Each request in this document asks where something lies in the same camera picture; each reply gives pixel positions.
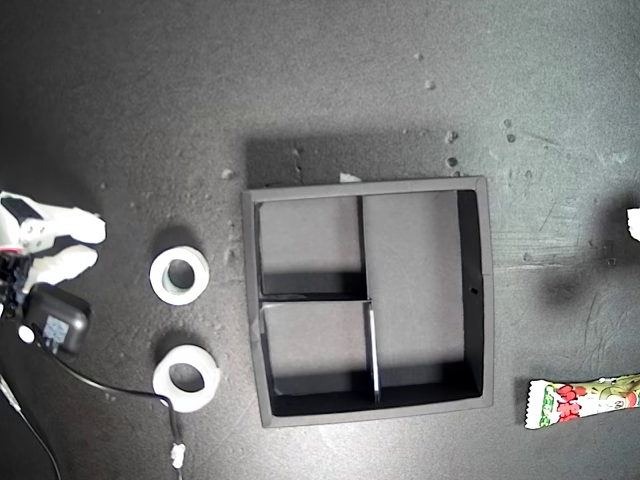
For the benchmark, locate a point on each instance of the green red snack bar wrapper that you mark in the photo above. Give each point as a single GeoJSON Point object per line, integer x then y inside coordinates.
{"type": "Point", "coordinates": [570, 402]}

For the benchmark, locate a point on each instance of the black compartment tray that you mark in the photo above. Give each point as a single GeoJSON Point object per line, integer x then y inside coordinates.
{"type": "Point", "coordinates": [415, 250]}

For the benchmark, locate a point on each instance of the small white paper scrap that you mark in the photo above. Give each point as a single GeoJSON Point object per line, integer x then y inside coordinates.
{"type": "Point", "coordinates": [347, 177]}

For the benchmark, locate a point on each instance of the white tape roll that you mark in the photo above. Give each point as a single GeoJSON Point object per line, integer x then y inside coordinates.
{"type": "Point", "coordinates": [162, 380]}
{"type": "Point", "coordinates": [157, 275]}

